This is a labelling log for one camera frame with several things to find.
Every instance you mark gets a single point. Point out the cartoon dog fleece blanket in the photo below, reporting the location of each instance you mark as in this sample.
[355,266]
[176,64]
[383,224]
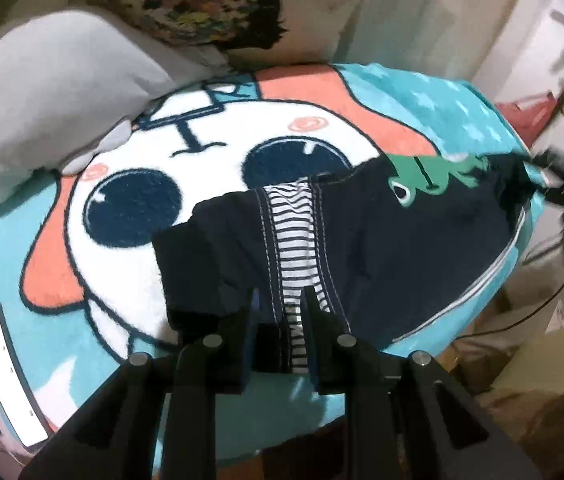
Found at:
[79,281]

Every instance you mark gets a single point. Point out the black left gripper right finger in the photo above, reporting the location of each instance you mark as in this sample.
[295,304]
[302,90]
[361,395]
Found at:
[342,363]

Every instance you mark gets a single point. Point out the floral print cream pillow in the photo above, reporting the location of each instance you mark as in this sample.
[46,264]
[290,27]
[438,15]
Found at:
[447,38]

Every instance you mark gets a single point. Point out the white smartphone on bed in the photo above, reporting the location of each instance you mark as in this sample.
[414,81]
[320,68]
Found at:
[16,397]

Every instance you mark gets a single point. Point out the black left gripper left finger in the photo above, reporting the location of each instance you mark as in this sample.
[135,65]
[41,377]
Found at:
[218,363]

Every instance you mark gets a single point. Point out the grey plush seal pillow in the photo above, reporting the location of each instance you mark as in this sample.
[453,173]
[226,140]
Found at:
[71,82]

